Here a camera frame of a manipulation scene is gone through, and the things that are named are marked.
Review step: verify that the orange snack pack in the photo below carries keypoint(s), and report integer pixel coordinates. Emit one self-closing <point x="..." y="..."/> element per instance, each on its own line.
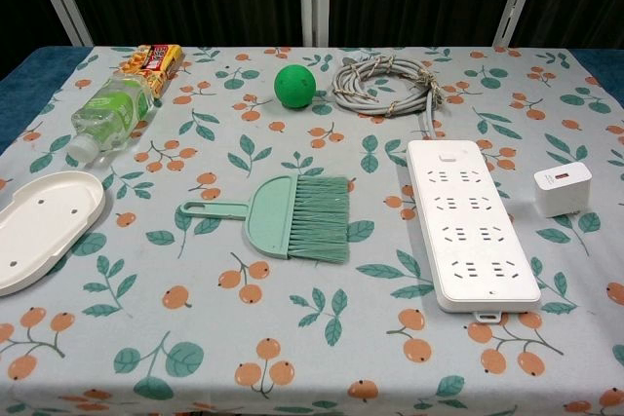
<point x="156" y="65"/>

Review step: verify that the white power strip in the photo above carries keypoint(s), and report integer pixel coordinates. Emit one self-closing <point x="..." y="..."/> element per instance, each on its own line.
<point x="468" y="236"/>

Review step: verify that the green hand brush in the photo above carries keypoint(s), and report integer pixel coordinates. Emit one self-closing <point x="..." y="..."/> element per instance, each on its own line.
<point x="273" y="216"/>

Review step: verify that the clear plastic water bottle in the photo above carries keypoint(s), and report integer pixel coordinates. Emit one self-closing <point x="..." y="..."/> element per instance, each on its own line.
<point x="112" y="109"/>

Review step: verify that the white charger plug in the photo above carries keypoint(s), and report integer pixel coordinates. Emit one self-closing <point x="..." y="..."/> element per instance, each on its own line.
<point x="556" y="194"/>

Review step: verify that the white oval tray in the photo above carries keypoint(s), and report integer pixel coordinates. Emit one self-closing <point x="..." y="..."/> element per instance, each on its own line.
<point x="44" y="226"/>

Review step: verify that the green ball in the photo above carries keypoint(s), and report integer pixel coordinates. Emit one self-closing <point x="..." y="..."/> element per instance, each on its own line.
<point x="296" y="86"/>

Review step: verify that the blue table cover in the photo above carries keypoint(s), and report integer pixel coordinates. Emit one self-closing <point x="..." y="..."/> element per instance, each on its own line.
<point x="29" y="80"/>

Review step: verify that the floral print tablecloth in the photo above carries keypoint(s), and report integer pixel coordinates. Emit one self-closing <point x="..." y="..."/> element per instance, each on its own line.
<point x="312" y="338"/>

